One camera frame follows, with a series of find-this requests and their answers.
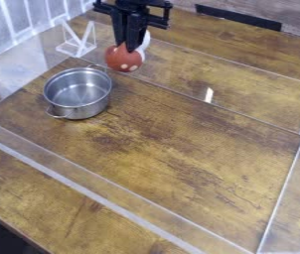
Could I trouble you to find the small silver metal pot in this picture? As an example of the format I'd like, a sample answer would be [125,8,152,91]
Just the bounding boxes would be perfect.
[43,64,113,120]

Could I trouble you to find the red white toy mushroom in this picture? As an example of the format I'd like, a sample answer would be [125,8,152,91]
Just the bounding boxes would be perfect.
[105,32,152,72]

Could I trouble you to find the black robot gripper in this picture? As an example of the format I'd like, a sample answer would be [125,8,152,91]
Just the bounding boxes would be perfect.
[93,0,173,53]

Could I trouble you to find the clear acrylic enclosure walls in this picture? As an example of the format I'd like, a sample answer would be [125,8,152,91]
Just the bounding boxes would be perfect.
[0,19,300,254]

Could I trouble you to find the black bar on table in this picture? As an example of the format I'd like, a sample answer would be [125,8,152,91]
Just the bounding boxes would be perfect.
[196,4,283,32]

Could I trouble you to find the clear acrylic triangle bracket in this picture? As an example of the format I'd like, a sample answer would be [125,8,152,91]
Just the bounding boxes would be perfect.
[57,21,97,58]

